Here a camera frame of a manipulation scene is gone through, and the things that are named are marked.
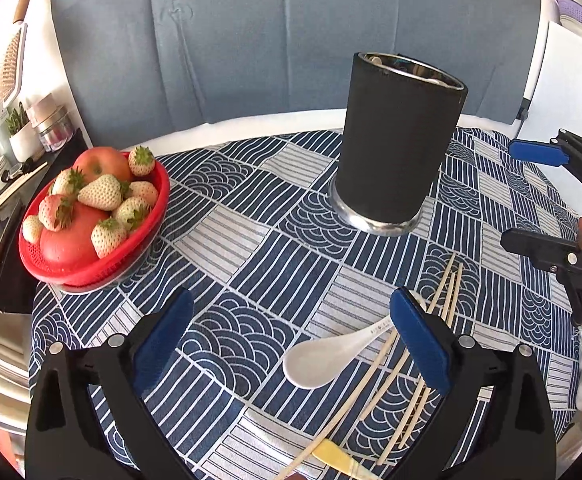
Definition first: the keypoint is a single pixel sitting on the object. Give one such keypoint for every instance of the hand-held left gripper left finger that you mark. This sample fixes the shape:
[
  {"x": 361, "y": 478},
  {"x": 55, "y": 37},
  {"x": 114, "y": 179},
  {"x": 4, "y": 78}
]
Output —
[{"x": 163, "y": 340}]

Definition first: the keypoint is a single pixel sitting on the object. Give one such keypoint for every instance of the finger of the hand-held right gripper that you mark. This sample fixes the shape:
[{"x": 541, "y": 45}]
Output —
[
  {"x": 536, "y": 247},
  {"x": 538, "y": 152}
]

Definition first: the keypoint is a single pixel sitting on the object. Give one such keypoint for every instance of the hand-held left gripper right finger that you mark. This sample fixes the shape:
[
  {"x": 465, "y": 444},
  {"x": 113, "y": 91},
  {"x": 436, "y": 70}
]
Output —
[{"x": 421, "y": 340}]

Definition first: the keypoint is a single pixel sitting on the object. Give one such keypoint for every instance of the wooden chopstick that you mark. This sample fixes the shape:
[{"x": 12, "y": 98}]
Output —
[
  {"x": 416, "y": 417},
  {"x": 401, "y": 425},
  {"x": 366, "y": 370},
  {"x": 392, "y": 375}
]

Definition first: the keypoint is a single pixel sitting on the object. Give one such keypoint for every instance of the white ceramic spoon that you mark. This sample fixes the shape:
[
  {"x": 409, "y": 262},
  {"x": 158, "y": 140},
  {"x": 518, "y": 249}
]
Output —
[{"x": 316, "y": 360}]

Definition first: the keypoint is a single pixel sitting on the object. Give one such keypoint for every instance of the black cylindrical utensil holder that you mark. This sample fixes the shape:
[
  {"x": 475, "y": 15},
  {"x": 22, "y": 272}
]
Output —
[{"x": 396, "y": 150}]

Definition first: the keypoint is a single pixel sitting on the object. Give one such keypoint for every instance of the red plastic colander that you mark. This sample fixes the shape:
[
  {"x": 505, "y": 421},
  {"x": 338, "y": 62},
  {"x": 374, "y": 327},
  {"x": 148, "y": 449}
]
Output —
[{"x": 136, "y": 240}]

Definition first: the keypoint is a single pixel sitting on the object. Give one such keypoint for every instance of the blue white patterned tablecloth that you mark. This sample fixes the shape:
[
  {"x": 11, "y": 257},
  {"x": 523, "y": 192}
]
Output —
[{"x": 251, "y": 260}]

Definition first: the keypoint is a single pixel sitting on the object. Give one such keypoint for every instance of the red apple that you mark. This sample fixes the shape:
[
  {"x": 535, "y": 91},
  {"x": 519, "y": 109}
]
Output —
[
  {"x": 103, "y": 160},
  {"x": 68, "y": 245}
]

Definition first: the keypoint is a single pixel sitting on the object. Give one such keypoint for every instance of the pile of white strawberries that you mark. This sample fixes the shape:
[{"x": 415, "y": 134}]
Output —
[{"x": 101, "y": 192}]

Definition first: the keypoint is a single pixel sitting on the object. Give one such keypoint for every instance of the thin wooden stick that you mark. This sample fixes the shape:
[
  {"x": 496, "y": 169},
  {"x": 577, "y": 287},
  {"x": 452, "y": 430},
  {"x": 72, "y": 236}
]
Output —
[{"x": 6, "y": 197}]

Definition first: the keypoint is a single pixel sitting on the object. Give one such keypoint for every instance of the glass jar with metal lid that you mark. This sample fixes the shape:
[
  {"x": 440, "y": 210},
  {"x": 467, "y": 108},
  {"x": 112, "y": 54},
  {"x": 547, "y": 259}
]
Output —
[{"x": 53, "y": 125}]

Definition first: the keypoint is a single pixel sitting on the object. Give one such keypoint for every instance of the small potted plant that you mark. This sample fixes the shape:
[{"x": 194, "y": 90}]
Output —
[{"x": 21, "y": 135}]

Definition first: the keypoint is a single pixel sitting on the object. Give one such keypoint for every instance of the grey blue backdrop cloth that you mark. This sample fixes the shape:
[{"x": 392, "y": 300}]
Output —
[{"x": 251, "y": 45}]

